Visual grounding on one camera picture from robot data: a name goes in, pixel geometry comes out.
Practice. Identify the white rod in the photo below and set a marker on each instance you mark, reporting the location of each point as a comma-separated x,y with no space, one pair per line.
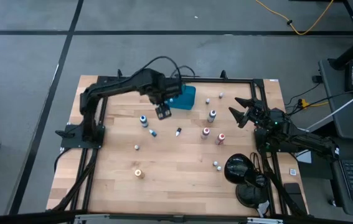
341,107

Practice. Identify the small white tag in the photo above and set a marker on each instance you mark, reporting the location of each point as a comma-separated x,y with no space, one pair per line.
293,172

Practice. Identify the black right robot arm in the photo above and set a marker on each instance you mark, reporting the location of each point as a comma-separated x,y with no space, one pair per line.
313,143

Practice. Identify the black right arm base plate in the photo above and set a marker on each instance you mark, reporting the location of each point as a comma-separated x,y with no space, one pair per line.
261,140

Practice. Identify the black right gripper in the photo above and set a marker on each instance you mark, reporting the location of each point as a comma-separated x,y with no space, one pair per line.
263,115

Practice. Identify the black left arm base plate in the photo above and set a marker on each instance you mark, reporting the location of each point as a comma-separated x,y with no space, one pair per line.
70,141

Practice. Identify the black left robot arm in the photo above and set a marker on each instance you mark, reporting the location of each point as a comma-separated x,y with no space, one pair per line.
111,87

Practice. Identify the yellow power plug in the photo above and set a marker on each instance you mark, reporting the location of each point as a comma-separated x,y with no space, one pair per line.
302,102

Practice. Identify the black desk lamp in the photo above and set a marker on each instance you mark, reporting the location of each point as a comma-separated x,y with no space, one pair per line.
238,168

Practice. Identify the white paper sheet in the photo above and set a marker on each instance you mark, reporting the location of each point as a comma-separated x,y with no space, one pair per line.
305,157

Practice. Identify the dark gray side desk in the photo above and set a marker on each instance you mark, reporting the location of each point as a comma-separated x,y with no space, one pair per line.
350,124

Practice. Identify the small blue dye bottle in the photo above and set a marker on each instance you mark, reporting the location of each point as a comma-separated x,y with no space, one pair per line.
152,133

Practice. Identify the pair of white caps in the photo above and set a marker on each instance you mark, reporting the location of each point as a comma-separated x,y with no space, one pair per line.
136,147

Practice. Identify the flat black phone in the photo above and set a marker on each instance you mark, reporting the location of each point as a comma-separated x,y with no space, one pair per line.
293,188

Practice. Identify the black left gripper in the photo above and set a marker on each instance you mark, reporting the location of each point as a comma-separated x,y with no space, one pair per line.
168,88

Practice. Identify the large pink food coloring bottle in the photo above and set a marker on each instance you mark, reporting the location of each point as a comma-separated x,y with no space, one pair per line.
205,132

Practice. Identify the small black dye bottle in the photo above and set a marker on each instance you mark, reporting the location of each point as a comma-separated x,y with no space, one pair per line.
178,132

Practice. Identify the large blue food coloring bottle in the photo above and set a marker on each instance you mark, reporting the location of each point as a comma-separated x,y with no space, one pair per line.
143,119

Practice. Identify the black aluminium table frame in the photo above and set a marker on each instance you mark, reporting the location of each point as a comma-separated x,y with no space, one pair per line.
213,80

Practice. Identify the large red food coloring bottle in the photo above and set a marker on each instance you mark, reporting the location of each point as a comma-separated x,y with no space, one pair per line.
220,137

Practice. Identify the blue plastic bin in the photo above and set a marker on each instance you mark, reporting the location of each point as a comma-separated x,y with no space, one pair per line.
185,99

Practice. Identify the large yellow food coloring bottle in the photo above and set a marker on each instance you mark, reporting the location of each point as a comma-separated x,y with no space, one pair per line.
138,173

